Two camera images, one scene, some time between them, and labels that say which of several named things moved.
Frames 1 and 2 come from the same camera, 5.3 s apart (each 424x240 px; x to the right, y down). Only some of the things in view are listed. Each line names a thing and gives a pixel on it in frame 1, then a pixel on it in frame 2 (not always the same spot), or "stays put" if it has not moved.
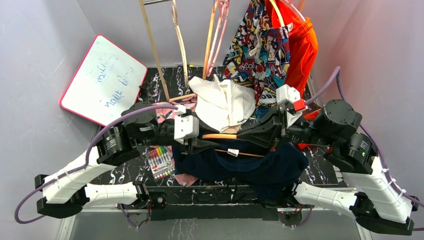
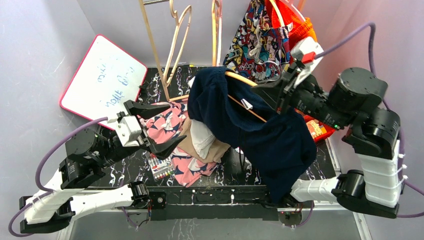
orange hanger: (232, 152) → (239, 77)
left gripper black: (197, 145) → (145, 110)
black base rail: (207, 203) stays put
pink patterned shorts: (162, 114) → (168, 124)
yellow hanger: (280, 20) stays put
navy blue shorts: (269, 168) → (280, 142)
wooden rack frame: (142, 3) stays put
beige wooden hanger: (174, 12) → (175, 14)
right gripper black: (264, 130) → (273, 92)
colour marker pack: (161, 160) stays put
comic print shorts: (256, 54) stays put
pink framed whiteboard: (108, 80) stays put
